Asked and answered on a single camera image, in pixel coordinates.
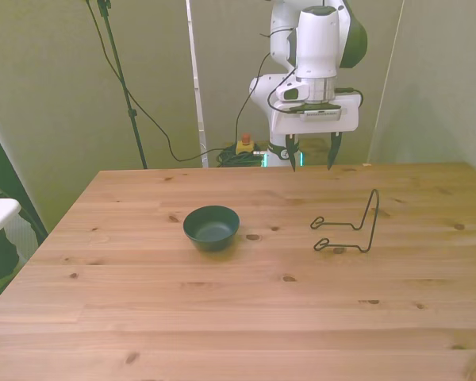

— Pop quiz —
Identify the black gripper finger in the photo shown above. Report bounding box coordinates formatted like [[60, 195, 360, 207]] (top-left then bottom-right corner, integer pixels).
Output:
[[326, 132, 343, 172], [285, 134, 301, 173]]

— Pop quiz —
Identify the black hanging arm cable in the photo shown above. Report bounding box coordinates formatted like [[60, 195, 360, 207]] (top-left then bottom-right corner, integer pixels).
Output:
[[234, 51, 272, 147]]

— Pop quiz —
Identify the black wire dish rack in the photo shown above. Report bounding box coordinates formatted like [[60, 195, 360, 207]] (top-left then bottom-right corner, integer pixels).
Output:
[[309, 188, 381, 254]]

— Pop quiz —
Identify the white vertical strip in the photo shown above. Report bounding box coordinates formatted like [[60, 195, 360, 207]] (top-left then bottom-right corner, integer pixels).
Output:
[[185, 0, 209, 169]]

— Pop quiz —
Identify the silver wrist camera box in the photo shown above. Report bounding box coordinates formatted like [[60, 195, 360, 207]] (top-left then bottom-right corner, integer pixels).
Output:
[[295, 103, 344, 123]]

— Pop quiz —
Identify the black tripod cable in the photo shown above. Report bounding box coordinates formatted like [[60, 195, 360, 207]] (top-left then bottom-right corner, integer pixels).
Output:
[[83, 0, 223, 163]]

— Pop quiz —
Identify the green coiled cable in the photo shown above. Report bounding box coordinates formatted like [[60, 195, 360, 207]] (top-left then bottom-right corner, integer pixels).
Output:
[[216, 144, 269, 168]]

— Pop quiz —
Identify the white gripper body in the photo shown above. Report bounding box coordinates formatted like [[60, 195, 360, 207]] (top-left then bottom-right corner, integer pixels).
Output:
[[271, 91, 361, 136]]

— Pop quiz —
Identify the black tripod stand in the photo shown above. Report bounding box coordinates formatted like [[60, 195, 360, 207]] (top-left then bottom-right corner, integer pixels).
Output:
[[97, 0, 149, 170]]

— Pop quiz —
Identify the dark leaning panel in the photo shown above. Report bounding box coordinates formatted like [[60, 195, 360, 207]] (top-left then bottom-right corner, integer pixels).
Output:
[[0, 114, 49, 244]]

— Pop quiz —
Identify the yellow emergency stop button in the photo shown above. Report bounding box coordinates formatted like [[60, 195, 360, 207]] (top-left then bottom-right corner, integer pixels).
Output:
[[236, 133, 256, 156]]

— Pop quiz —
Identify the dark green bowl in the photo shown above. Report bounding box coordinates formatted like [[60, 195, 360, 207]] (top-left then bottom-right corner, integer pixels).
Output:
[[182, 205, 241, 253]]

